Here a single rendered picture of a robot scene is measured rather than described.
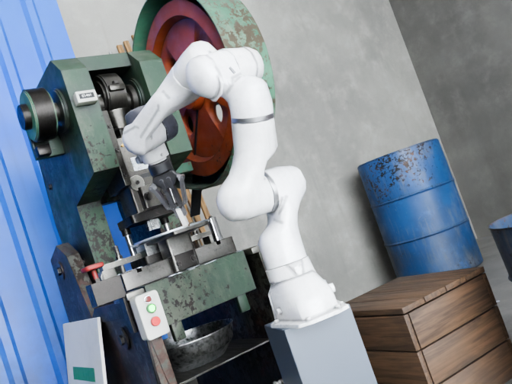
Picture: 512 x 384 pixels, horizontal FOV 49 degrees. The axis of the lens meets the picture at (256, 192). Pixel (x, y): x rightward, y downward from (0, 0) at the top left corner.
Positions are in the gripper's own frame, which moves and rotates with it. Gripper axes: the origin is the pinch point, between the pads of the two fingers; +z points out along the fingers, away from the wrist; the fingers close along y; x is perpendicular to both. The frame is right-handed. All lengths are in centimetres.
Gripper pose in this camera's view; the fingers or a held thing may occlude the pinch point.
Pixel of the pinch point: (182, 216)
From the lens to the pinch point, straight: 191.0
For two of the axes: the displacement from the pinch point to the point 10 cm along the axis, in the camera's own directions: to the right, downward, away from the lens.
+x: 0.4, -3.0, 9.5
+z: 3.6, 9.0, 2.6
